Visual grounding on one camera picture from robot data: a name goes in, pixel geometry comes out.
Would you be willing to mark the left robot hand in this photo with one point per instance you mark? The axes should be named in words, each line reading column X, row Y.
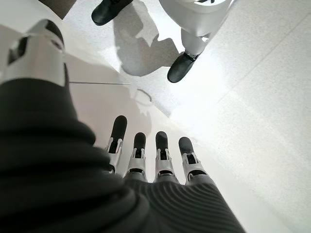
column 60, row 182

